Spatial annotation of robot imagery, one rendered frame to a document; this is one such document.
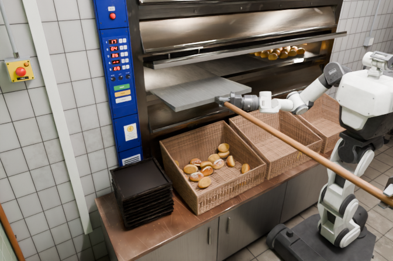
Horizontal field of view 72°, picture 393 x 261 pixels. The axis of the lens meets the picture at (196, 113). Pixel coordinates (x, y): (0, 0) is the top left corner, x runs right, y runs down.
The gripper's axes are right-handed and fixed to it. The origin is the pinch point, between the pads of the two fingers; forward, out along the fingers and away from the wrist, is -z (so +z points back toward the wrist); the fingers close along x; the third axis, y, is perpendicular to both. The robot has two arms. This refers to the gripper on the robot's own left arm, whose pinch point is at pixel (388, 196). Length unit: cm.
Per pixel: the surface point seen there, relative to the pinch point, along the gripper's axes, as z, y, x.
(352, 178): -1.5, 11.3, -0.3
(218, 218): -16, 69, 67
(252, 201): 12, 69, 67
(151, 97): -30, 123, 4
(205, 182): -11, 90, 56
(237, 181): 3, 74, 50
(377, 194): -1.7, 2.5, 0.1
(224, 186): -8, 74, 50
